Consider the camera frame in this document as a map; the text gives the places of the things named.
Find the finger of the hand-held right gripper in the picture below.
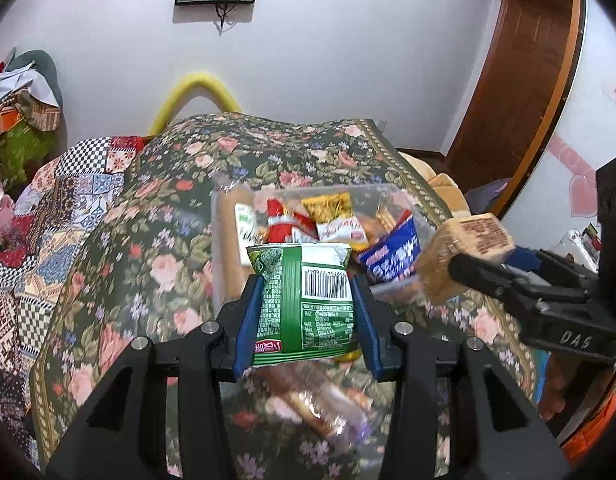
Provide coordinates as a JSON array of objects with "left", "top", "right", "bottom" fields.
[
  {"left": 507, "top": 246, "right": 600, "bottom": 292},
  {"left": 448, "top": 252, "right": 590, "bottom": 312}
]

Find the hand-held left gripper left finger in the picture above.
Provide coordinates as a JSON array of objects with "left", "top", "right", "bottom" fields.
[{"left": 46, "top": 275, "right": 266, "bottom": 480}]

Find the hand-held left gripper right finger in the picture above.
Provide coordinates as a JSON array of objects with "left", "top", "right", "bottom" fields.
[{"left": 348, "top": 275, "right": 571, "bottom": 480}]

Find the beige cake packet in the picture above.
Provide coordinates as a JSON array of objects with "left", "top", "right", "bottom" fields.
[{"left": 417, "top": 212, "right": 517, "bottom": 307}]

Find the clear plastic storage box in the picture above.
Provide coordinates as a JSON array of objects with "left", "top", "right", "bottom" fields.
[{"left": 210, "top": 182, "right": 437, "bottom": 322}]

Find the green snack packet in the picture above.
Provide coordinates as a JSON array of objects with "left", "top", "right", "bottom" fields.
[{"left": 245, "top": 242, "right": 362, "bottom": 367}]

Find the blue snack packet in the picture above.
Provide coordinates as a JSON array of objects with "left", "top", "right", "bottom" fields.
[{"left": 364, "top": 210, "right": 421, "bottom": 284}]

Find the white packet with green label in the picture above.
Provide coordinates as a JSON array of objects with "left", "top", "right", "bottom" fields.
[{"left": 234, "top": 202, "right": 261, "bottom": 267}]

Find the orange fried snack packet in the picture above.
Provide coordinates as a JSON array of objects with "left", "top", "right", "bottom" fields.
[{"left": 358, "top": 210, "right": 397, "bottom": 252}]

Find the red snack packet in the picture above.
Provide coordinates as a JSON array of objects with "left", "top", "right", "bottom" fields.
[{"left": 265, "top": 197, "right": 319, "bottom": 244}]

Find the yellow cracker packet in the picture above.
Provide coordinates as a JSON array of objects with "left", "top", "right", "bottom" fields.
[{"left": 303, "top": 192, "right": 353, "bottom": 224}]

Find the person's right hand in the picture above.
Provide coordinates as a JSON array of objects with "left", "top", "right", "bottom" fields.
[{"left": 537, "top": 357, "right": 575, "bottom": 423}]

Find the grey cloth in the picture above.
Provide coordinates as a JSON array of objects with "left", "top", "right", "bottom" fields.
[{"left": 464, "top": 177, "right": 514, "bottom": 216}]

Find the clear packet of brown sticks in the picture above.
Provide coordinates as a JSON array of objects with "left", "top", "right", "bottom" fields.
[{"left": 260, "top": 364, "right": 377, "bottom": 444}]

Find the beige bedding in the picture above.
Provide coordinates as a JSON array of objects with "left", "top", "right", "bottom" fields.
[{"left": 398, "top": 152, "right": 472, "bottom": 217}]

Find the floral blanket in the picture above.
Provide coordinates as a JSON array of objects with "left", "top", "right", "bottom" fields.
[{"left": 30, "top": 112, "right": 539, "bottom": 480}]

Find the wooden door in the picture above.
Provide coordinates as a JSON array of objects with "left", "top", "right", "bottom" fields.
[{"left": 445, "top": 0, "right": 587, "bottom": 202}]

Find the patchwork quilt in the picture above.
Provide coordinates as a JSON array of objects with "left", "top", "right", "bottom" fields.
[{"left": 0, "top": 135, "right": 146, "bottom": 461}]

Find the yellow foam tube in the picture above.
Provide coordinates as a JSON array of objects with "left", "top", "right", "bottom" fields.
[{"left": 148, "top": 72, "right": 242, "bottom": 137}]

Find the pink rabbit toy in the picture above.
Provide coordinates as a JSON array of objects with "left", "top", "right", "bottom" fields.
[{"left": 0, "top": 180, "right": 17, "bottom": 242}]

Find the green patterned bag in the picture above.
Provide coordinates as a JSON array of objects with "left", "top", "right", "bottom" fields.
[{"left": 0, "top": 120, "right": 57, "bottom": 187}]

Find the pile of clothes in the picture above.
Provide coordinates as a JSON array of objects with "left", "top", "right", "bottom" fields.
[{"left": 0, "top": 47, "right": 61, "bottom": 128}]

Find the grey chair back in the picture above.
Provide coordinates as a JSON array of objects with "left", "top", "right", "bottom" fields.
[{"left": 10, "top": 50, "right": 64, "bottom": 109}]

